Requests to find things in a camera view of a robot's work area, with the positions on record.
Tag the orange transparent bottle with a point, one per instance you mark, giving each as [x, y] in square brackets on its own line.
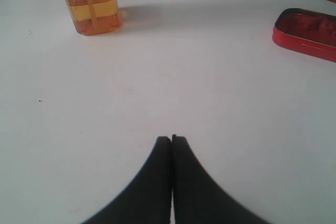
[92, 17]

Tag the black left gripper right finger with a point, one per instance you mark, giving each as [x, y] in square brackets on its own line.
[197, 198]

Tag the red ink paste tin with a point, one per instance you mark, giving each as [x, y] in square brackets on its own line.
[307, 32]

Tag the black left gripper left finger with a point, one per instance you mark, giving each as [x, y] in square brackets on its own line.
[148, 197]

